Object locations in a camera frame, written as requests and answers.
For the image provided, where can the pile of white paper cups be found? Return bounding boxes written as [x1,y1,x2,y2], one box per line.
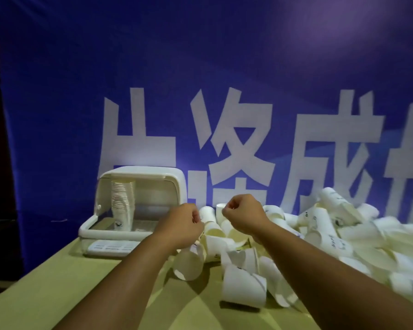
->
[172,187,413,314]

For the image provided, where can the white plastic cup storage box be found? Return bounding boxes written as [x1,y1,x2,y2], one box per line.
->
[78,166,187,258]

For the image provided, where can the stack of nested paper cups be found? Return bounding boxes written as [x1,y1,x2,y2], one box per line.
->
[110,179,137,233]

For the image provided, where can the person's right hand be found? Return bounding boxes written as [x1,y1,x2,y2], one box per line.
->
[222,194,273,237]

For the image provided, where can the person's left hand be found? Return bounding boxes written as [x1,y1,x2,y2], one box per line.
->
[154,203,206,251]

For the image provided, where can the person's left forearm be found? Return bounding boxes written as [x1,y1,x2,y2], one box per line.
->
[52,234,190,330]

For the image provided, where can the person's right forearm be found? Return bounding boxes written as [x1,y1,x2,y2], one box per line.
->
[247,224,413,330]

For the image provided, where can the blue banner with white characters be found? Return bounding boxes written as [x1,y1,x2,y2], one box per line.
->
[0,0,413,273]

